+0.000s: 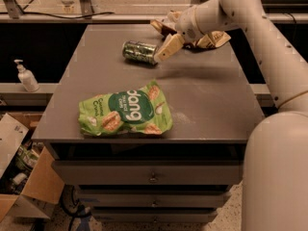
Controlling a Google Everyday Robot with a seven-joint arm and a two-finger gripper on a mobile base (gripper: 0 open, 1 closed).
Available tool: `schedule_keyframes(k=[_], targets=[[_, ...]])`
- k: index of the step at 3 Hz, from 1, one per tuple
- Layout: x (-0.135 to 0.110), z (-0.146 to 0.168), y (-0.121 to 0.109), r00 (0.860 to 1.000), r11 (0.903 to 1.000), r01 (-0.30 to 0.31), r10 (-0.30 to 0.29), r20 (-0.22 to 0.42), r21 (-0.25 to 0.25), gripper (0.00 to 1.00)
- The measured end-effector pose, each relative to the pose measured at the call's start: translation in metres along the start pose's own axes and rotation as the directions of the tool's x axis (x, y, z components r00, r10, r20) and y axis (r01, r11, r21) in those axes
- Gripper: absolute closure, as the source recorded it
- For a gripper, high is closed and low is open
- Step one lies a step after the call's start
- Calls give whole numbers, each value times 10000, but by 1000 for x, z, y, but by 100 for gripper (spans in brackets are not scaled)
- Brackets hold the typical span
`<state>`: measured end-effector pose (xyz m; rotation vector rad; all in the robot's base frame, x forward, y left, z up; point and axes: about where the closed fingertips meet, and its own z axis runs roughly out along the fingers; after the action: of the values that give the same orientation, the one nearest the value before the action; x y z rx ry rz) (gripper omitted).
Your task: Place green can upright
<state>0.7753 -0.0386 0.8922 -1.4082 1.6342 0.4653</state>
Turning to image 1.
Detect white pump lotion bottle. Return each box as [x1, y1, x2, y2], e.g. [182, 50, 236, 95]
[14, 60, 39, 92]

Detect green soda can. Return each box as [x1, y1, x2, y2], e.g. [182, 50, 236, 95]
[122, 40, 158, 65]

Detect open cardboard box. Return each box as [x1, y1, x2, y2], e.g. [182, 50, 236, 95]
[0, 113, 64, 220]

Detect green dang chips bag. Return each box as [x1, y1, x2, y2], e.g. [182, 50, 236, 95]
[78, 80, 173, 137]

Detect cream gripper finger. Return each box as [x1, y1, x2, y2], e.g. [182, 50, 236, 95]
[154, 34, 185, 63]
[167, 11, 181, 23]

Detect brown crumpled snack bag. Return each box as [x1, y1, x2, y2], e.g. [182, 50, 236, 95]
[150, 18, 231, 49]

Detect black cable on ledge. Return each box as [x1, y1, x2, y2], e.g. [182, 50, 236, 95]
[0, 11, 116, 20]

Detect grey drawer cabinet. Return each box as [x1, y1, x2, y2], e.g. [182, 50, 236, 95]
[34, 24, 263, 223]

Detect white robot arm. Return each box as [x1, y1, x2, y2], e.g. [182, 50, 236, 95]
[155, 0, 308, 231]

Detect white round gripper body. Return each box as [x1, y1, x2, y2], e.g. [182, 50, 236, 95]
[175, 6, 204, 42]

